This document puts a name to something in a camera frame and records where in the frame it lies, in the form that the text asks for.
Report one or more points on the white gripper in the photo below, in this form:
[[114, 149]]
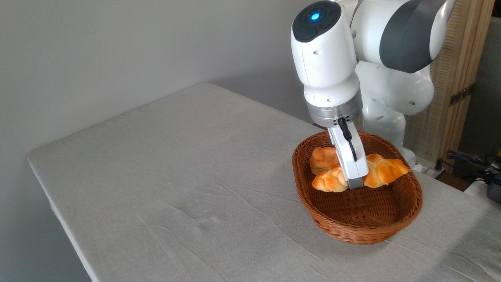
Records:
[[350, 160]]

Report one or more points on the long braided bread loaf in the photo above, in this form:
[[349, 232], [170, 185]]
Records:
[[383, 172]]

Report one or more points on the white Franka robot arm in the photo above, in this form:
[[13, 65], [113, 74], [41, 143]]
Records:
[[328, 62]]

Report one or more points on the brown oval wicker basket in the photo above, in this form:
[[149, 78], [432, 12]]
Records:
[[360, 211]]

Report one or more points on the round bread bun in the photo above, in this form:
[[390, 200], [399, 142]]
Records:
[[321, 158]]

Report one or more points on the white power strip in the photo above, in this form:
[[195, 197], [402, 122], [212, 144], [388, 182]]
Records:
[[428, 170]]

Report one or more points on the dark metal screen hinge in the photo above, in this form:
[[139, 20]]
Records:
[[461, 95]]

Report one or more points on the dark grey box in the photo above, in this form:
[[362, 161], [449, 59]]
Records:
[[494, 192]]

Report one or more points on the grey tablecloth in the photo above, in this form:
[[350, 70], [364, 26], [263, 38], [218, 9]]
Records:
[[176, 176]]

